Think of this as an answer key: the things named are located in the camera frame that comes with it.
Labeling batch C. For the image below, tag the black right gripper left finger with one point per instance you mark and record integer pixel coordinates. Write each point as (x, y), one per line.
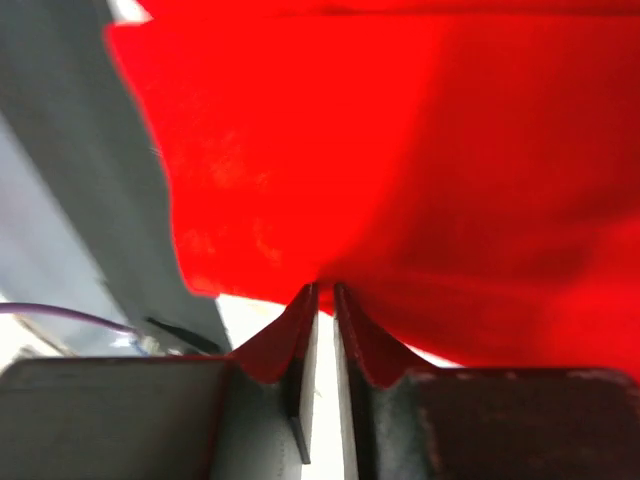
(243, 415)

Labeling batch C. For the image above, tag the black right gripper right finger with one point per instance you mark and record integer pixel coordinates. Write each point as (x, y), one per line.
(403, 417)

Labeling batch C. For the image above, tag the red t shirt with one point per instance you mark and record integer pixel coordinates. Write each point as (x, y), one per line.
(469, 169)

